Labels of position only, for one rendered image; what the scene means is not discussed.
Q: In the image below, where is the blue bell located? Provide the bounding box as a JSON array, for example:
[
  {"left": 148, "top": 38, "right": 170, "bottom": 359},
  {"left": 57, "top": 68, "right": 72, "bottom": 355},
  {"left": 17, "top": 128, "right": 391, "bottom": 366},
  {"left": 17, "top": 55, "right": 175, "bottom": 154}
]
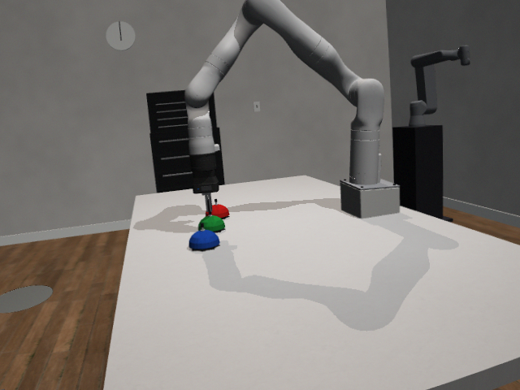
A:
[{"left": 188, "top": 223, "right": 220, "bottom": 252}]

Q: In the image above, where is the green bell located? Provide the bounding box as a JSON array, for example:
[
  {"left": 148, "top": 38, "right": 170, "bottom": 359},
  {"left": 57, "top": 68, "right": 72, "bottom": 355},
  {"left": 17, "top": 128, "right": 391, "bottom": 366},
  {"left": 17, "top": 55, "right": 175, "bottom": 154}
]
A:
[{"left": 198, "top": 212, "right": 225, "bottom": 232}]

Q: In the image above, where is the red dome bell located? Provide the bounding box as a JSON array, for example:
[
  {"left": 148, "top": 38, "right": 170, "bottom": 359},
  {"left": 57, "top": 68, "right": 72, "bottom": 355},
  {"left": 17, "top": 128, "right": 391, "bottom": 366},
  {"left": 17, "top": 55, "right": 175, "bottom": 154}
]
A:
[{"left": 206, "top": 199, "right": 230, "bottom": 219}]

